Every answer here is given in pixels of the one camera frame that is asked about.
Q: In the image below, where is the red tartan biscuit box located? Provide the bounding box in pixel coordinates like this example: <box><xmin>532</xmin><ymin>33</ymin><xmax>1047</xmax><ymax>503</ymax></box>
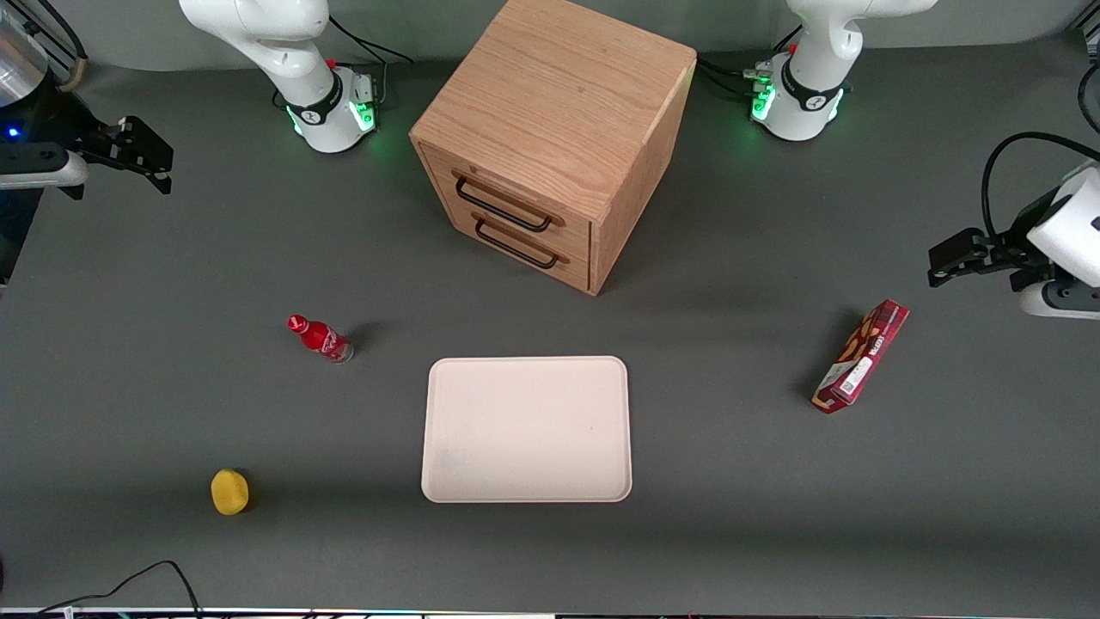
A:
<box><xmin>811</xmin><ymin>298</ymin><xmax>911</xmax><ymax>416</ymax></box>

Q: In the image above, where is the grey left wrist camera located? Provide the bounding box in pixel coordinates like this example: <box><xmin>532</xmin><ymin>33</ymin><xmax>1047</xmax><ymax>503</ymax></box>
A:
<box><xmin>1019</xmin><ymin>279</ymin><xmax>1100</xmax><ymax>322</ymax></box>

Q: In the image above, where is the black looped gripper cable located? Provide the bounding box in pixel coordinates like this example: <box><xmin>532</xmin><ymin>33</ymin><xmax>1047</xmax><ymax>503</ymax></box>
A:
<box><xmin>981</xmin><ymin>131</ymin><xmax>1100</xmax><ymax>247</ymax></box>

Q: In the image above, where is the black hanging cable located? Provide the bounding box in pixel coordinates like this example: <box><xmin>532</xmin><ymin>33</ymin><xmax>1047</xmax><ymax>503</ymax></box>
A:
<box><xmin>1078</xmin><ymin>58</ymin><xmax>1100</xmax><ymax>135</ymax></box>

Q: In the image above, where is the small red drink bottle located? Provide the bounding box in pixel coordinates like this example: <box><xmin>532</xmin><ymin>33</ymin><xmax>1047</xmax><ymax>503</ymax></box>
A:
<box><xmin>287</xmin><ymin>314</ymin><xmax>355</xmax><ymax>365</ymax></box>

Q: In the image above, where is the wooden drawer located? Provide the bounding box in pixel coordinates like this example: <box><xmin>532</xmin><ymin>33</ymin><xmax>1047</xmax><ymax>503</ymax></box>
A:
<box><xmin>419</xmin><ymin>142</ymin><xmax>593</xmax><ymax>260</ymax></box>
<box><xmin>432</xmin><ymin>183</ymin><xmax>592</xmax><ymax>293</ymax></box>

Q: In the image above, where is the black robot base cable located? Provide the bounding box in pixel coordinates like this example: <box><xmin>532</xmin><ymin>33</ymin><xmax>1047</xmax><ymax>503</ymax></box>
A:
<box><xmin>698</xmin><ymin>65</ymin><xmax>764</xmax><ymax>97</ymax></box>
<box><xmin>696</xmin><ymin>54</ymin><xmax>761</xmax><ymax>78</ymax></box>
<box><xmin>328</xmin><ymin>15</ymin><xmax>416</xmax><ymax>66</ymax></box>

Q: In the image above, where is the yellow lemon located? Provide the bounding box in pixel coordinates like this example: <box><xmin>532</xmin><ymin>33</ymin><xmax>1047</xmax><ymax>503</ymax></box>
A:
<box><xmin>211</xmin><ymin>469</ymin><xmax>252</xmax><ymax>517</ymax></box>

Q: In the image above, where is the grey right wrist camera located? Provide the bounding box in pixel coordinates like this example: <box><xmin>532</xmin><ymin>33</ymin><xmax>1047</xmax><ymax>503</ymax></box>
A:
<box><xmin>0</xmin><ymin>141</ymin><xmax>90</xmax><ymax>191</ymax></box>

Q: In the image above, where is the cream rectangular plastic tray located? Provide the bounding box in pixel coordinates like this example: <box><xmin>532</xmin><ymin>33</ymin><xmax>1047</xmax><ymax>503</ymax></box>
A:
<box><xmin>420</xmin><ymin>355</ymin><xmax>634</xmax><ymax>505</ymax></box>

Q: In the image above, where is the black cable at table edge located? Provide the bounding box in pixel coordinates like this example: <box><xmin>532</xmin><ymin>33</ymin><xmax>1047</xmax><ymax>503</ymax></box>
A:
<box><xmin>36</xmin><ymin>560</ymin><xmax>204</xmax><ymax>619</ymax></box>

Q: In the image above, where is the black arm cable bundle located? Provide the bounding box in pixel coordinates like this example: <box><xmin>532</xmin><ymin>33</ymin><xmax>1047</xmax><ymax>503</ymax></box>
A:
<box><xmin>34</xmin><ymin>0</ymin><xmax>90</xmax><ymax>92</ymax></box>

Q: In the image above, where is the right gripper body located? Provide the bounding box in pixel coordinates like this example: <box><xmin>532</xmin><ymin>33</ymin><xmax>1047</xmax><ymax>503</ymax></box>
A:
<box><xmin>0</xmin><ymin>14</ymin><xmax>89</xmax><ymax>147</ymax></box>

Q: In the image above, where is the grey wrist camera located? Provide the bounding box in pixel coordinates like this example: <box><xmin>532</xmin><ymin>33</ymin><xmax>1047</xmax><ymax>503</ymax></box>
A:
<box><xmin>1019</xmin><ymin>279</ymin><xmax>1100</xmax><ymax>322</ymax></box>
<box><xmin>0</xmin><ymin>141</ymin><xmax>90</xmax><ymax>191</ymax></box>

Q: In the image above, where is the light wooden drawer cabinet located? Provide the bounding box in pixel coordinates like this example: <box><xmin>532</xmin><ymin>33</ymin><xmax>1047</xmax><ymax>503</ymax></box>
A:
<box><xmin>409</xmin><ymin>0</ymin><xmax>698</xmax><ymax>297</ymax></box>

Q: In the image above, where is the black metal drawer handle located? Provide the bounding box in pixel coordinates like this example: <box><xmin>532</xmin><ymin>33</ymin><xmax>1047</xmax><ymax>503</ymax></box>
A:
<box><xmin>473</xmin><ymin>214</ymin><xmax>561</xmax><ymax>271</ymax></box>
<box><xmin>453</xmin><ymin>174</ymin><xmax>557</xmax><ymax>235</ymax></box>

